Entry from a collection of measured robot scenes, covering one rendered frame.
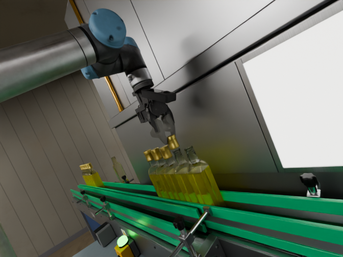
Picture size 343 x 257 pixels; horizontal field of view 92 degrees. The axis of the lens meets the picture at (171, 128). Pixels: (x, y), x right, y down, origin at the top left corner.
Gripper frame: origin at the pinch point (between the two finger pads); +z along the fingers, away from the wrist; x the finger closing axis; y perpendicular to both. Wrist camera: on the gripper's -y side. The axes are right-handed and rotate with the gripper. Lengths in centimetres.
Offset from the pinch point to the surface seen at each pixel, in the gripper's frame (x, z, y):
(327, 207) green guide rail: -2.3, 23.5, -33.8
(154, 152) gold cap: 1.1, 3.4, 10.5
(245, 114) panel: -11.5, 1.5, -21.1
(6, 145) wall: 35, -67, 316
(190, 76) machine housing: -12.7, -16.6, -7.9
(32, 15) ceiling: -27, -158, 150
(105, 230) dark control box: 17, 36, 60
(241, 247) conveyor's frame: 6.3, 31.1, -15.2
